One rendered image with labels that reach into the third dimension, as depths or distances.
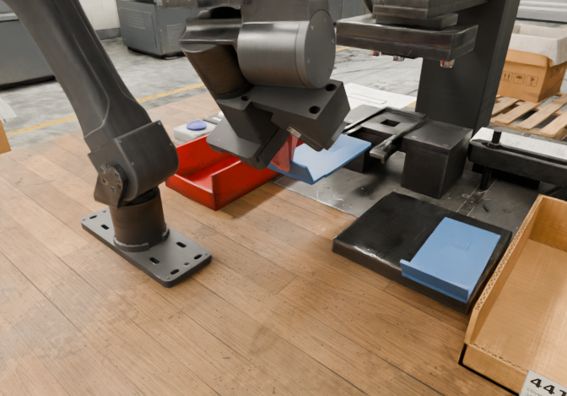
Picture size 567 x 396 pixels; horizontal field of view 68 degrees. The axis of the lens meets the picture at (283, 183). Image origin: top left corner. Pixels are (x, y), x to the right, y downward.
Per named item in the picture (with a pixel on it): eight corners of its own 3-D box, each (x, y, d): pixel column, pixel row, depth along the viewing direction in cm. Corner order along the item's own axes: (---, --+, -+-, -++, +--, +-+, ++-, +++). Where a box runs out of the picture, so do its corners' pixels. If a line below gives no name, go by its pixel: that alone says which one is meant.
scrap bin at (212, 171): (164, 186, 69) (159, 152, 66) (267, 139, 85) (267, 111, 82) (215, 211, 62) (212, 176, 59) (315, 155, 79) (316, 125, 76)
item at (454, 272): (396, 282, 46) (400, 260, 44) (444, 219, 57) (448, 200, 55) (461, 311, 42) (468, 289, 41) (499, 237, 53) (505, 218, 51)
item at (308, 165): (260, 171, 52) (258, 149, 51) (329, 132, 63) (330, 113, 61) (305, 190, 49) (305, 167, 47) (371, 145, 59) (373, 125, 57)
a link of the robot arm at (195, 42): (286, 60, 39) (258, -8, 34) (261, 105, 37) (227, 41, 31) (226, 58, 42) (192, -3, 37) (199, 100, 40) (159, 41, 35)
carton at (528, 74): (502, 77, 412) (515, 22, 387) (571, 90, 373) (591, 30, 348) (469, 90, 372) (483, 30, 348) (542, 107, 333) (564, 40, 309)
